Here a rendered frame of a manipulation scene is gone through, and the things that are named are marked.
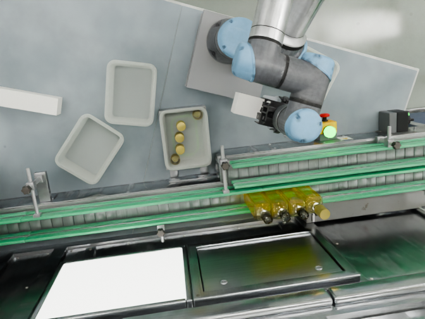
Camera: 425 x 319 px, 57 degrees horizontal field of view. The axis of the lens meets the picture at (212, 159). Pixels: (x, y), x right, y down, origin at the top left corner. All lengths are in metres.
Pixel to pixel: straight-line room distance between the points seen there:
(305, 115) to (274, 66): 0.12
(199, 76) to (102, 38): 0.38
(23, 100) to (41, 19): 0.29
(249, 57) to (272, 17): 0.10
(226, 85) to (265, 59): 0.58
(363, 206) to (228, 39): 0.86
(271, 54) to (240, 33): 0.35
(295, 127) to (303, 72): 0.12
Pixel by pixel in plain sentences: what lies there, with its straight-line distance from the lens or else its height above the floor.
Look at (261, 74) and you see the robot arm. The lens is 0.86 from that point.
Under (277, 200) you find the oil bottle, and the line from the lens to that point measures 1.33.
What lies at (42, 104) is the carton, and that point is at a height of 0.81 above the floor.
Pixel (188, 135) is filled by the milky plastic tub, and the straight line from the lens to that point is 1.51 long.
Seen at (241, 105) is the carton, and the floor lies 1.11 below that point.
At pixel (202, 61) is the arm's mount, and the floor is 0.85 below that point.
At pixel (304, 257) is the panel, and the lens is 1.29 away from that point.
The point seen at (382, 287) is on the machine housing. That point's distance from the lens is 1.18.
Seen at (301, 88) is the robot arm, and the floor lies 1.42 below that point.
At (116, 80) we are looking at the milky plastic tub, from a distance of 1.51.
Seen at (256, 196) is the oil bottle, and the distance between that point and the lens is 1.36.
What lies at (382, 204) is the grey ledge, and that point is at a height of 0.88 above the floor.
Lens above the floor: 2.25
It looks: 75 degrees down
